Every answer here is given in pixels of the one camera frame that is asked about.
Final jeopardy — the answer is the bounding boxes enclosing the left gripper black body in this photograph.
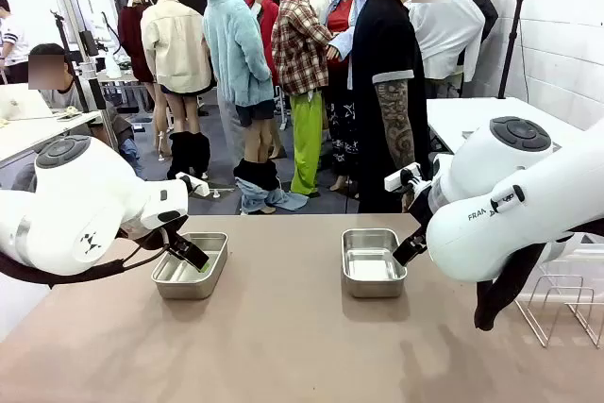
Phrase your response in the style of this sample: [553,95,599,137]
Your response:
[117,214,190,252]

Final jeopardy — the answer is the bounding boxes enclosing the mannequin in cream jacket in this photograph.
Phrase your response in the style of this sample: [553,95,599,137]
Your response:
[140,0,214,162]

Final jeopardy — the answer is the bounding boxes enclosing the mannequin in plaid shirt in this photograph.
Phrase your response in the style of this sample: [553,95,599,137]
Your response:
[271,0,335,197]

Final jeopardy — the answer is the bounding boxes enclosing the silver wire rack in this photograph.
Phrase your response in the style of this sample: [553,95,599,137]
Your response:
[513,274,604,350]

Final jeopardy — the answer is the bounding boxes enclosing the white laptop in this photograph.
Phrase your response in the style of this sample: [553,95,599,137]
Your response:
[0,83,54,122]

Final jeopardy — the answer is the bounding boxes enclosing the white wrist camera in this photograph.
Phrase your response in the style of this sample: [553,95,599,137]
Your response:
[384,161,423,193]
[175,172,211,197]

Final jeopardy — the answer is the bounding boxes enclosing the mannequin in maroon dress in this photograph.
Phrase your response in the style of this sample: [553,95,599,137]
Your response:
[117,0,158,152]

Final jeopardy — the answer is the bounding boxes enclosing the steel container with croissant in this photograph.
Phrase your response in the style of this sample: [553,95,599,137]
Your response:
[150,231,229,301]

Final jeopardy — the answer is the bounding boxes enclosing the black tripod by brick wall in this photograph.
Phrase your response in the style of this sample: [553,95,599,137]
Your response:
[496,0,528,100]

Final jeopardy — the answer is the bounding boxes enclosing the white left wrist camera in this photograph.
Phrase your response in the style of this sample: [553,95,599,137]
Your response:
[175,172,211,197]

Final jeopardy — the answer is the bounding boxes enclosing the black tripod with boxes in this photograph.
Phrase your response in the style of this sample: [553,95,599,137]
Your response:
[49,9,109,114]

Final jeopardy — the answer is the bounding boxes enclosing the mannequin in red blue shirt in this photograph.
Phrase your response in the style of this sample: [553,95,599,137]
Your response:
[324,0,375,193]

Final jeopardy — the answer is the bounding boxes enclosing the seated person in grey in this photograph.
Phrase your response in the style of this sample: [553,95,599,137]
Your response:
[11,42,143,193]

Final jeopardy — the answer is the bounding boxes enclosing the translucent plastic container lid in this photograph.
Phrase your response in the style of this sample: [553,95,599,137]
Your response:
[542,232,604,281]

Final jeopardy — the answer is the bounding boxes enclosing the mannequin in blue fleece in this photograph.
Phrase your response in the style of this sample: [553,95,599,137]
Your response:
[202,0,310,215]

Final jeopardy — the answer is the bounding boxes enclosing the person's tattooed right forearm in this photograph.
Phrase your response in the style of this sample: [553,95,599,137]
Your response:
[375,79,417,174]

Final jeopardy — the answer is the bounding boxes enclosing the mannequin in white shirt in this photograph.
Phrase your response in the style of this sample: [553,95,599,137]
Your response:
[405,0,487,98]

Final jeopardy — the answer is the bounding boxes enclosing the mannequin in red jacket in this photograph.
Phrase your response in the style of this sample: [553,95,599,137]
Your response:
[244,0,280,89]

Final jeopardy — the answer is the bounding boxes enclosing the empty steel container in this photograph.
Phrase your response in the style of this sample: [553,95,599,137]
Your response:
[341,227,409,300]

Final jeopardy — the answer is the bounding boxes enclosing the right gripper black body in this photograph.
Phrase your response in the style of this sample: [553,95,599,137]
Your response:
[403,175,438,240]

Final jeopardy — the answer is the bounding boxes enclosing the standing person in striped shirt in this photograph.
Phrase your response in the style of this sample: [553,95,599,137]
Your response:
[0,0,31,86]

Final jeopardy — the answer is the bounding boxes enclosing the person in black T-shirt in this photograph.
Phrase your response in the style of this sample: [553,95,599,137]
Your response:
[351,0,454,214]

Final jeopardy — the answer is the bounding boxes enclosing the white table with laptop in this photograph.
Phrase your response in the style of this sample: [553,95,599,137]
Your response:
[0,108,119,171]

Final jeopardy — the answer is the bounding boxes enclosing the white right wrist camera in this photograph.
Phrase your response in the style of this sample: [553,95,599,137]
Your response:
[384,161,423,193]

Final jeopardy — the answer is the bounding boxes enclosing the black right arm cable sleeve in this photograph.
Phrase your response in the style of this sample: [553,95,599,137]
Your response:
[473,231,589,332]

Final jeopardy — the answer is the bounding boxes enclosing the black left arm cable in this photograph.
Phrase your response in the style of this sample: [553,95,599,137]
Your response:
[0,227,172,288]

